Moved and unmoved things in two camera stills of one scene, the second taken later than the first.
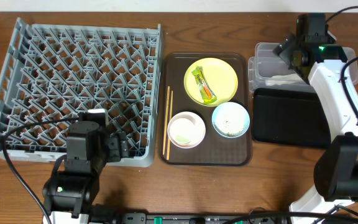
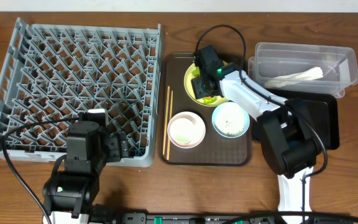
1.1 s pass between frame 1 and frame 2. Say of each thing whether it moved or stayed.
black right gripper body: moved
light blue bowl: stayed
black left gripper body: stayed
